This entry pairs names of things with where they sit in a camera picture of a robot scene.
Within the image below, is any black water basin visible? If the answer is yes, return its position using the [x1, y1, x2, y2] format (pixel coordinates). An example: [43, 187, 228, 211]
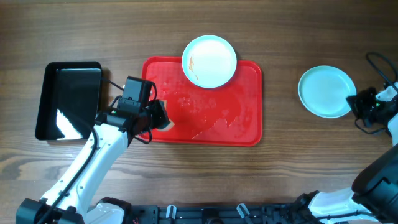
[35, 62, 103, 141]

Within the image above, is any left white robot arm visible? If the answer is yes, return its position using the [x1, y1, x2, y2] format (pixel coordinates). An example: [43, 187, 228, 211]
[16, 98, 170, 223]

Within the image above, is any red plastic tray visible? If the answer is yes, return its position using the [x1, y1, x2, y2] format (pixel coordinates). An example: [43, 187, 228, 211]
[141, 56, 263, 147]

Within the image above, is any light blue plate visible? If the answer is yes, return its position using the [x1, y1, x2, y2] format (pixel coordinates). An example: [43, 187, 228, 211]
[181, 35, 238, 89]
[298, 65, 356, 119]

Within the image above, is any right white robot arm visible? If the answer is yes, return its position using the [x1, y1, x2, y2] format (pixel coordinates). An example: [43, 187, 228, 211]
[289, 83, 397, 223]

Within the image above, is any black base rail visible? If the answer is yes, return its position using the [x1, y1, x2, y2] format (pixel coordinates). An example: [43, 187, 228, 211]
[130, 203, 293, 224]

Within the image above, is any green yellow sponge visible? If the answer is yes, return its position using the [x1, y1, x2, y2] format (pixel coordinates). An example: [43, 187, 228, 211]
[157, 100, 175, 132]

